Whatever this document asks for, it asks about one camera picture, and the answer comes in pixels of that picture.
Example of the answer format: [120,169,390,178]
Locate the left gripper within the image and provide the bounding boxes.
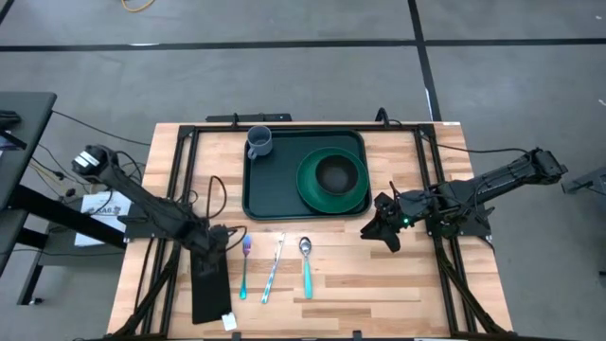
[187,221,234,288]

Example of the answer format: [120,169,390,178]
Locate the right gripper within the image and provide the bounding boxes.
[360,190,437,254]

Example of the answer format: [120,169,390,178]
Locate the black cloth napkin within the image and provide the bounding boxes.
[189,245,239,332]

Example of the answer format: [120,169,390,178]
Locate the iridescent fork blue handle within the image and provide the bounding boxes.
[239,234,254,301]

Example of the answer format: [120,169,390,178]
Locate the black bowl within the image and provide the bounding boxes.
[314,153,360,196]

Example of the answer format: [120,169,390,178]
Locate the spoon with teal handle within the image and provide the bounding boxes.
[298,236,314,300]

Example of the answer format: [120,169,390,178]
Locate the green plate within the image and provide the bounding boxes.
[295,146,371,214]

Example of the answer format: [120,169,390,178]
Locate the dark green tray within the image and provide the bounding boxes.
[241,127,373,222]

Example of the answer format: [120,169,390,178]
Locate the white paper sheet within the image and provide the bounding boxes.
[74,189,134,248]

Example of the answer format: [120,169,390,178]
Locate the grey mug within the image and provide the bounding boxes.
[245,124,275,161]

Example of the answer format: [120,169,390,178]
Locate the black power strip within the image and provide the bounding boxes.
[205,112,294,124]

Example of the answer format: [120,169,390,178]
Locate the grey metal stand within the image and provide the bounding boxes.
[561,164,606,196]

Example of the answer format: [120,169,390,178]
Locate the black desk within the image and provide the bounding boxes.
[0,91,128,307]

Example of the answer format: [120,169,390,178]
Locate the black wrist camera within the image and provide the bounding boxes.
[376,188,404,215]

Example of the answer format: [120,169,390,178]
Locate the yellow cable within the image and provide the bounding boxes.
[120,0,156,13]

